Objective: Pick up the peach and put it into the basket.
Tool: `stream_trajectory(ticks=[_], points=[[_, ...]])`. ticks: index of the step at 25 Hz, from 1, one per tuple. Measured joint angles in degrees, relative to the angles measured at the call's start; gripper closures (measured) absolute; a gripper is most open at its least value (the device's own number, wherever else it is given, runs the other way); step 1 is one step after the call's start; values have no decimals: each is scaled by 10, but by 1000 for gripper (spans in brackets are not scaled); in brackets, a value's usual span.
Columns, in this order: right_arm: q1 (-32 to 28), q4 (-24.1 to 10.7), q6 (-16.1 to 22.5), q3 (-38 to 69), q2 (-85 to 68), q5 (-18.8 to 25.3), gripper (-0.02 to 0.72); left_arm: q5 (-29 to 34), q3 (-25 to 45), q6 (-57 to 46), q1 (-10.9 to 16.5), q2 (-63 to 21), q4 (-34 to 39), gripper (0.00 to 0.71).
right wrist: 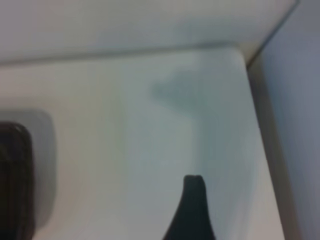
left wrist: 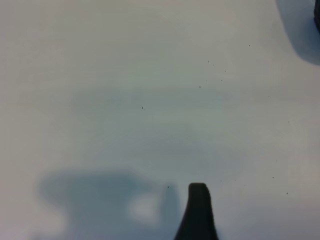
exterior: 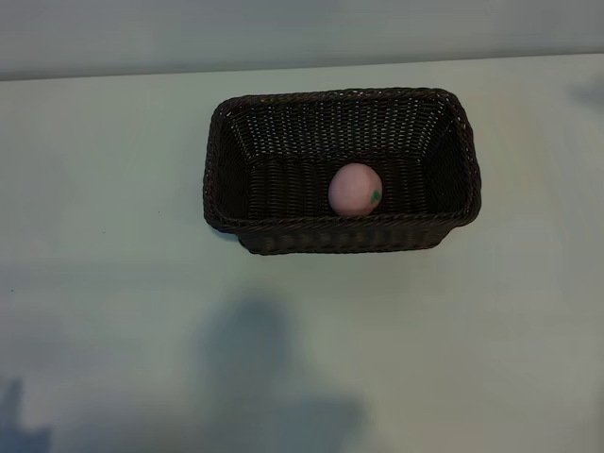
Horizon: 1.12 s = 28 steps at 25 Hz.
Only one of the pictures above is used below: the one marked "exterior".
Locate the dark brown woven basket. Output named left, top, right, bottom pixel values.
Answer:
left=202, top=86, right=483, bottom=257

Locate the pink peach with green leaf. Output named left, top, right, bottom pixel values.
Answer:
left=327, top=162, right=383, bottom=218

